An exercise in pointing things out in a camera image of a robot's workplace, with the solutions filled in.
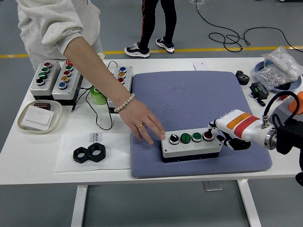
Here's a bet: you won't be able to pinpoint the person's right hand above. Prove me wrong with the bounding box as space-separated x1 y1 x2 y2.
119 98 166 145

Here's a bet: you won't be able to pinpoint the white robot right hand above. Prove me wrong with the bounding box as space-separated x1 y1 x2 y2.
207 109 275 151

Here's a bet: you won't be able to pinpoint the grey four-button control box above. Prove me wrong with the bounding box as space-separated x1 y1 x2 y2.
29 60 62 101
160 127 223 163

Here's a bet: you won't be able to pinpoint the grey five-button control box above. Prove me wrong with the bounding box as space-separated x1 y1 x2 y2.
51 59 83 106
104 65 134 114

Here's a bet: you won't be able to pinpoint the black module green terminals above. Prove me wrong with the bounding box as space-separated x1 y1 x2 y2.
249 82 270 99

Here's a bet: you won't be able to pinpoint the blue-grey padded mat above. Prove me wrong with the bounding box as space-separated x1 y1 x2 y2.
129 70 273 179

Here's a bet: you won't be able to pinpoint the black gear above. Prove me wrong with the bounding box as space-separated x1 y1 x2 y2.
235 70 250 86

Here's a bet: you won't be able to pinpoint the green tape roll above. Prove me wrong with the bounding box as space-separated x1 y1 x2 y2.
90 86 107 105

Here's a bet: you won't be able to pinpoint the black hex nut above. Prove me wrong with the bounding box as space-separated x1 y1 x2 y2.
72 146 92 164
87 141 107 163

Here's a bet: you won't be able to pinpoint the orange cylinder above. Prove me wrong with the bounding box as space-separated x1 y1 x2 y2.
287 91 303 116

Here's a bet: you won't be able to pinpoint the clear bag metal parts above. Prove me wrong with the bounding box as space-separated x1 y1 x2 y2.
252 46 301 91

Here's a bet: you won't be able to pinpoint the blue plate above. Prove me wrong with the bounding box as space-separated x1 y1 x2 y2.
254 60 303 93

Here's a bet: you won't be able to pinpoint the white card red mark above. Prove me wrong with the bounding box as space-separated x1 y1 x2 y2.
192 61 209 71

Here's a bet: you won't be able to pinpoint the white table leg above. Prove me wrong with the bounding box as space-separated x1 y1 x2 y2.
70 185 88 227
237 179 262 227

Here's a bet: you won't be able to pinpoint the translucent shallow tray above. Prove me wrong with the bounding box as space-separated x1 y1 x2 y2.
17 100 63 134

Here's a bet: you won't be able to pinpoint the person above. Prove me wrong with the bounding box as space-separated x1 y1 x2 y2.
124 0 177 58
15 0 104 71

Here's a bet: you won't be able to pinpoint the beige bead bracelet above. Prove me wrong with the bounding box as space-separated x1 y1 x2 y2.
114 93 135 113

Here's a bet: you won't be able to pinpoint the grey under-table bracket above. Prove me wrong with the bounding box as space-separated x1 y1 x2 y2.
203 181 223 192

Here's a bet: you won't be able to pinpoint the black adapter cord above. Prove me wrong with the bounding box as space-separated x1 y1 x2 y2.
71 61 119 131

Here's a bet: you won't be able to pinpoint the black floor cable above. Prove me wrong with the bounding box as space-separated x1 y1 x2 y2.
195 0 303 53

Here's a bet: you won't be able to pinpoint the dark red-black switch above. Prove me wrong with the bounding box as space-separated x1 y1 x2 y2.
34 102 52 111

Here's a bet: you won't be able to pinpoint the white wall switch panel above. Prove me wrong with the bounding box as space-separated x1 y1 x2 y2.
20 105 54 130

